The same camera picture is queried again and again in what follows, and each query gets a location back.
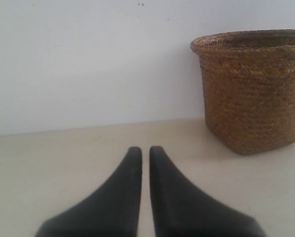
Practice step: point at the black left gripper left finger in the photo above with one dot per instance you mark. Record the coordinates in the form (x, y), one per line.
(111, 211)

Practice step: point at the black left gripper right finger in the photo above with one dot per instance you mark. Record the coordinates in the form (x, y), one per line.
(180, 209)

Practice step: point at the brown woven wicker basket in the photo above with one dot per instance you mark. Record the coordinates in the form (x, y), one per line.
(248, 80)

